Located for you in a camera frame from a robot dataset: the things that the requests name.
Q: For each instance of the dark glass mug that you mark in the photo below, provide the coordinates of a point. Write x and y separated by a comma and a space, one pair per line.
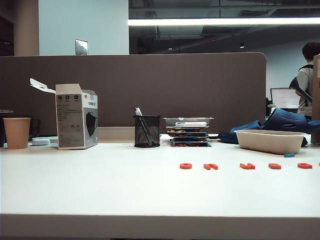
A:
35, 128

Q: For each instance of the dark round container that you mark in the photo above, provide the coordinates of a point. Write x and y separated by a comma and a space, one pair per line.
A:
2, 125

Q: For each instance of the metal wall plate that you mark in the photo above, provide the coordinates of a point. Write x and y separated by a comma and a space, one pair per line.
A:
81, 47

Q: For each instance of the brown desk divider panel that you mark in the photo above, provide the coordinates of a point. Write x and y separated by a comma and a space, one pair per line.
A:
175, 85

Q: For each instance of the person in light shirt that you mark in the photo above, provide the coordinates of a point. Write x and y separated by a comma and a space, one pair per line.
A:
305, 75

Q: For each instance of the white marker in case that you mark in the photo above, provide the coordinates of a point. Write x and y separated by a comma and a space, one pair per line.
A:
191, 124

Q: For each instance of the beige oval tray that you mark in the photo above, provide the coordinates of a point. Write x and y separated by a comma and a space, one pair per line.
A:
270, 142

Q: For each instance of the black mesh pen holder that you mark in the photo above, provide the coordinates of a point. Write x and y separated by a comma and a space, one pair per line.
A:
147, 131

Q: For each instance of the small white case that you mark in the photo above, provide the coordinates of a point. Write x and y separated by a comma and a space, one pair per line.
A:
40, 141

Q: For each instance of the orange letter magnet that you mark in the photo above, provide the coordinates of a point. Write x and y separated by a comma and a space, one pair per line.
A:
274, 166
185, 166
305, 165
247, 166
210, 166

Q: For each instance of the white-lit computer monitor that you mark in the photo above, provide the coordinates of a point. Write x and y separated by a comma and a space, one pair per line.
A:
283, 98

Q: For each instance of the tall cardboard box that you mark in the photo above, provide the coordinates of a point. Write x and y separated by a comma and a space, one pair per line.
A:
316, 100

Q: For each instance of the black white pen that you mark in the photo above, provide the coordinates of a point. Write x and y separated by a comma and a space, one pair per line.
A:
138, 111

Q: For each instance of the white ceiling light strip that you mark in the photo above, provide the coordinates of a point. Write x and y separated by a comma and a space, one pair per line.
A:
212, 21

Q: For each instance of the white grey face mask box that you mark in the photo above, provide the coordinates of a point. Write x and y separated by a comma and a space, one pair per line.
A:
72, 120

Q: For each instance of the small blue magnet piece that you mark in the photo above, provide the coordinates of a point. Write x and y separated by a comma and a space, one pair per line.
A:
289, 155

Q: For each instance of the case of colourful magnets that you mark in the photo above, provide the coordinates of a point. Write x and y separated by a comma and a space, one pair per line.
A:
190, 139
190, 143
187, 131

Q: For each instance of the clear plastic case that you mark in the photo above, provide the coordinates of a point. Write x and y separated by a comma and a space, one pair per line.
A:
170, 122

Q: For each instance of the brown paper cup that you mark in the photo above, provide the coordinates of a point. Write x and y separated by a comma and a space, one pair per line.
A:
17, 133

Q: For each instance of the blue fabric bag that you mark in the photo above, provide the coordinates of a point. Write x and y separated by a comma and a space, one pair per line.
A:
282, 120

